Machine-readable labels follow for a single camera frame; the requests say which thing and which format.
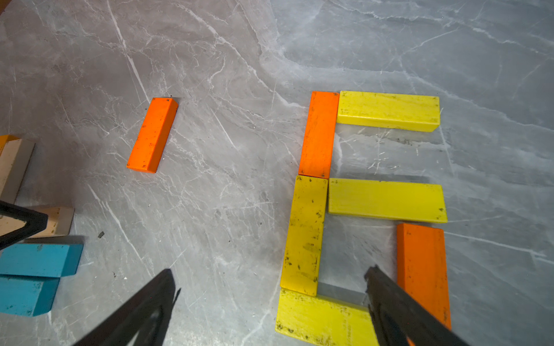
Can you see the yellow block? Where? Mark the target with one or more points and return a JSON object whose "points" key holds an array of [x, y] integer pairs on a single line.
{"points": [[387, 200], [305, 236], [394, 111], [323, 321]]}

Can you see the pale cream wooden block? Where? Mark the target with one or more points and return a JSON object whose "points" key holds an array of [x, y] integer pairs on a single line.
{"points": [[15, 158]]}

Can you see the amber orange block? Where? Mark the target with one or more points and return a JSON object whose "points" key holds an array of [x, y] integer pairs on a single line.
{"points": [[5, 139]]}

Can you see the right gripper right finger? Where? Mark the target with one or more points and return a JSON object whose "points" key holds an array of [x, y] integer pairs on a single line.
{"points": [[398, 319]]}

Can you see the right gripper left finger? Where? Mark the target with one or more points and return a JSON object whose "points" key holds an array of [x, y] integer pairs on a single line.
{"points": [[143, 319]]}

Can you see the tan wooden block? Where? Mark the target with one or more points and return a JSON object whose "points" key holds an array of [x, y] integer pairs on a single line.
{"points": [[59, 222]]}

